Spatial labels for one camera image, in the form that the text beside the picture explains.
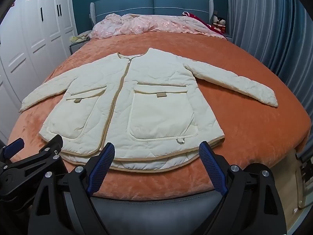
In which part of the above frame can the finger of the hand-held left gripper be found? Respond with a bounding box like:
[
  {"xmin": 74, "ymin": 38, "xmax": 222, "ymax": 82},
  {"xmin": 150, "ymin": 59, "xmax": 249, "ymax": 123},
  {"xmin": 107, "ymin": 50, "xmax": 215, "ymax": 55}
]
[
  {"xmin": 11, "ymin": 134, "xmax": 64, "ymax": 170},
  {"xmin": 0, "ymin": 138, "xmax": 25, "ymax": 164}
]

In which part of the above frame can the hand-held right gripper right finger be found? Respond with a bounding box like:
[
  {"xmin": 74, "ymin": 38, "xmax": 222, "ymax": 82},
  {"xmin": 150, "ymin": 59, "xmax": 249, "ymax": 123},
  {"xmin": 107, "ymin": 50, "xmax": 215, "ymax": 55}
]
[{"xmin": 199, "ymin": 141, "xmax": 287, "ymax": 235}]

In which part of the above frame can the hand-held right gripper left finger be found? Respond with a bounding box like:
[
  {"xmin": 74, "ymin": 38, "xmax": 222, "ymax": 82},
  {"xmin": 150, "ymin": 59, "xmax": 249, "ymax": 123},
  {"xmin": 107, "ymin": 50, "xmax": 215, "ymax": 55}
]
[{"xmin": 29, "ymin": 142, "xmax": 116, "ymax": 235}]

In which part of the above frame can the cream quilted jacket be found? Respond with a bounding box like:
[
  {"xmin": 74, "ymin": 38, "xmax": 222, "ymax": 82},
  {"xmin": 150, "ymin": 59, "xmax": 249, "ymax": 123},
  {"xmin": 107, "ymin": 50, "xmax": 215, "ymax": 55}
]
[{"xmin": 20, "ymin": 47, "xmax": 279, "ymax": 173}]

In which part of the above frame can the orange plush blanket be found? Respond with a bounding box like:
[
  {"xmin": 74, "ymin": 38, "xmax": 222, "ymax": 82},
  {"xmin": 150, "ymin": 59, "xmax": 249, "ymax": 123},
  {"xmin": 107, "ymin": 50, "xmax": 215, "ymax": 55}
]
[{"xmin": 7, "ymin": 31, "xmax": 311, "ymax": 201}]

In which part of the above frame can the dark nightstand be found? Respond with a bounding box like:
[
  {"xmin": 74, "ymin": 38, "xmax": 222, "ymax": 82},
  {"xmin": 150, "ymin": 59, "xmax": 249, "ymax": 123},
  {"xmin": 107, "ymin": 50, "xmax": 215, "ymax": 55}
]
[{"xmin": 69, "ymin": 39, "xmax": 89, "ymax": 56}]

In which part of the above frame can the white wardrobe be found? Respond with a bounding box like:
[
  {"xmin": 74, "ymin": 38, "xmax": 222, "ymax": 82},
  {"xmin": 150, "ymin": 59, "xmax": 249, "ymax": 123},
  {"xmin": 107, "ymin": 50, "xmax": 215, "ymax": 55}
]
[{"xmin": 0, "ymin": 0, "xmax": 79, "ymax": 140}]

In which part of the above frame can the pale yellow cloth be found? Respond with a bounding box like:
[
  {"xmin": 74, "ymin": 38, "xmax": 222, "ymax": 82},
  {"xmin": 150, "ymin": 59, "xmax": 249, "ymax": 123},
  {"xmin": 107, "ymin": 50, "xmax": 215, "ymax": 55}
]
[{"xmin": 70, "ymin": 31, "xmax": 92, "ymax": 42}]

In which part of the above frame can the pink embroidered quilt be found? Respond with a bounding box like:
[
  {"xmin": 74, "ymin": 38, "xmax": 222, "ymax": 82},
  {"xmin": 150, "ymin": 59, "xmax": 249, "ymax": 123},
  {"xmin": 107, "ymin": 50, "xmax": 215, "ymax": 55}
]
[{"xmin": 91, "ymin": 13, "xmax": 227, "ymax": 40}]

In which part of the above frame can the blue-grey curtain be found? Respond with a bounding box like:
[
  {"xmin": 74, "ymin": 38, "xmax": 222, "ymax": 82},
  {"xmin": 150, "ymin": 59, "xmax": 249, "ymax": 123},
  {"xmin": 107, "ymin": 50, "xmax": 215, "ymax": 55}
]
[{"xmin": 227, "ymin": 0, "xmax": 313, "ymax": 118}]

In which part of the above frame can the blue upholstered headboard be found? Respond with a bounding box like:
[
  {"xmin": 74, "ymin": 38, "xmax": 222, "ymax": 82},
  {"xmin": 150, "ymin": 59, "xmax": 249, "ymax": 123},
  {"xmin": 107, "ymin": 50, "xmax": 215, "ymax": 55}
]
[{"xmin": 89, "ymin": 0, "xmax": 216, "ymax": 27}]

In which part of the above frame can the grey bed frame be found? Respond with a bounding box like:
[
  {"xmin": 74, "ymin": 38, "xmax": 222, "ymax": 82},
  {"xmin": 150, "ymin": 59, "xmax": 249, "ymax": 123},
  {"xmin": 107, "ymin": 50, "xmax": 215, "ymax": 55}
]
[{"xmin": 90, "ymin": 188, "xmax": 223, "ymax": 235}]

